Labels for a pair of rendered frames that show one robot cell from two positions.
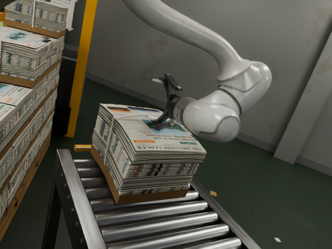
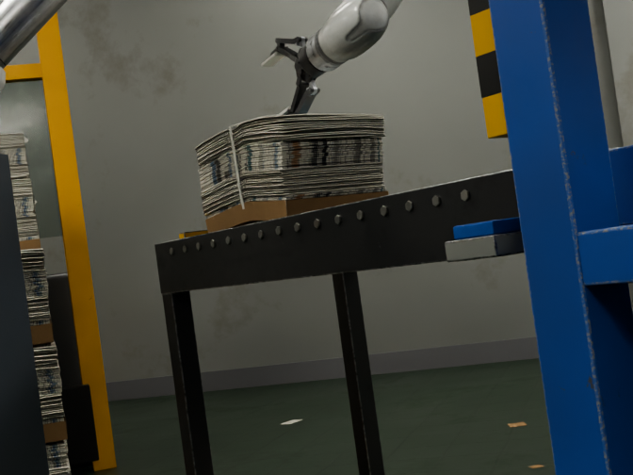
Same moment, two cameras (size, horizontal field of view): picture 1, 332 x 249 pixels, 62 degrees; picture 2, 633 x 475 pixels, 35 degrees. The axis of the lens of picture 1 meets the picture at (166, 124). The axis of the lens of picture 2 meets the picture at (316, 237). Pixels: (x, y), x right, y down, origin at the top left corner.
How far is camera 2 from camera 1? 1.54 m
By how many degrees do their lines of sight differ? 21
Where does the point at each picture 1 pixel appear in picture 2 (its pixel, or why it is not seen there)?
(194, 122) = (334, 32)
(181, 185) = (372, 186)
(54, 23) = (16, 170)
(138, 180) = (302, 173)
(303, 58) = not seen: hidden behind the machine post
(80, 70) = (81, 285)
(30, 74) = (30, 227)
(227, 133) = (373, 16)
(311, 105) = not seen: outside the picture
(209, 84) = not seen: hidden behind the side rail
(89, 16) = (65, 157)
